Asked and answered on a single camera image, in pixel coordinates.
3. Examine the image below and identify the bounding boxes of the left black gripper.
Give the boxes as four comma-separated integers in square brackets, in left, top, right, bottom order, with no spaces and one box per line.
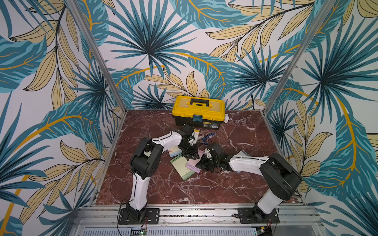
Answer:
[178,141,200,160]

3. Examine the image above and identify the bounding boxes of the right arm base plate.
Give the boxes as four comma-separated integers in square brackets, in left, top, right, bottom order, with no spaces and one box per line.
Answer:
[236,207,280,224]

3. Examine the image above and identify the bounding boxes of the yellow topped cream memo pad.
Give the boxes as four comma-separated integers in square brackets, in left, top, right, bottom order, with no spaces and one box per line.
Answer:
[194,129,200,143]

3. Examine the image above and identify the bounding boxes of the yellow black toolbox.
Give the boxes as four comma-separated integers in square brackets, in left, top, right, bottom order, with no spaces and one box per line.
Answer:
[172,95,226,130]

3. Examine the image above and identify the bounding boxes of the aluminium front rail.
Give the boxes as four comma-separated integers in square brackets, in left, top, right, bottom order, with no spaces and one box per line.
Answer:
[69,203,328,236]

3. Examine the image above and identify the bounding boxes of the grey white memo pad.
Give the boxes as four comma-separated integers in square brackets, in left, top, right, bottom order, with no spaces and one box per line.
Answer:
[234,150,250,158]

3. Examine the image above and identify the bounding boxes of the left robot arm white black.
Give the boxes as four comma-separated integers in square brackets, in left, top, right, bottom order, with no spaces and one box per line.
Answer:
[126,124,198,222]

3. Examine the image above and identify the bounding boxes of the blue topped cream memo pad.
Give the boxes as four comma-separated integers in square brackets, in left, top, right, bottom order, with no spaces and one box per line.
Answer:
[168,146,182,157]

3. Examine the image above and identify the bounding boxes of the small white bottle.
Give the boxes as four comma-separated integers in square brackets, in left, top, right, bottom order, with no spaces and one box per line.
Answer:
[224,114,229,124]

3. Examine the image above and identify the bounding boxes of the blue handled pliers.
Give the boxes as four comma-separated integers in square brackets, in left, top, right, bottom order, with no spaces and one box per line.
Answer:
[200,133,216,146]

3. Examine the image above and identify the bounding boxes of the pink memo pad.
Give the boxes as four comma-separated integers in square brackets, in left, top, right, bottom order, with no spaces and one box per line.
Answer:
[186,150,205,174]

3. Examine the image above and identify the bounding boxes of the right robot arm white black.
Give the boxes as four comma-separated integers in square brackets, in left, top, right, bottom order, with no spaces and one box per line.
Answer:
[196,143,303,224]

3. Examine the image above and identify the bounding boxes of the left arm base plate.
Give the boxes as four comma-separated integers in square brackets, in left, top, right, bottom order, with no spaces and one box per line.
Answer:
[117,208,160,225]

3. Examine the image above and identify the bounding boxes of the large green memo pad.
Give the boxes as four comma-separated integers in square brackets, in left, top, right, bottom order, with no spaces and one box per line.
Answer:
[170,155,195,181]

